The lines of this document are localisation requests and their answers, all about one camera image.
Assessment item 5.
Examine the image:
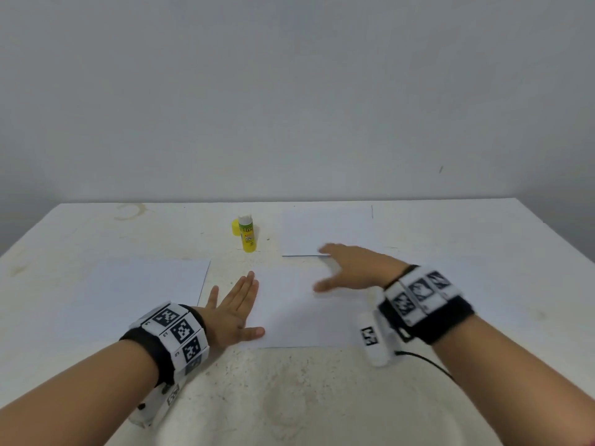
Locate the black cable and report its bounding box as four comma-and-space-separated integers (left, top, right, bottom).
394, 348, 459, 385

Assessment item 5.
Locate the yellow glue stick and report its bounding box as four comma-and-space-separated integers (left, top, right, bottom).
237, 214, 258, 255

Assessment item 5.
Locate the stack of white paper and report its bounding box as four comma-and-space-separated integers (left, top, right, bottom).
400, 250, 542, 333
61, 257, 213, 343

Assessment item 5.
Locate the glued white paper sheet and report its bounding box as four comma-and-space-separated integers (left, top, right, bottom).
280, 206, 376, 258
239, 257, 383, 350

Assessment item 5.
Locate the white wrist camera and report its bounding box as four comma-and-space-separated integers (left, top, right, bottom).
359, 312, 403, 369
127, 380, 184, 430

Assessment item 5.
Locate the person's left forearm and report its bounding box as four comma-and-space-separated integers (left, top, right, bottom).
0, 339, 161, 446

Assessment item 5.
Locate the person's right forearm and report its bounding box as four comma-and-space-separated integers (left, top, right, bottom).
433, 315, 595, 446

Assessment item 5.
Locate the person's right hand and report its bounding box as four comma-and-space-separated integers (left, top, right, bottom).
312, 242, 411, 294

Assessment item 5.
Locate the person's left hand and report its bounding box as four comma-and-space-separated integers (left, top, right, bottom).
190, 271, 267, 352

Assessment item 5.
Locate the black marker wristband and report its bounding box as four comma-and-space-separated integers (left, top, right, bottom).
119, 302, 212, 387
376, 265, 476, 346

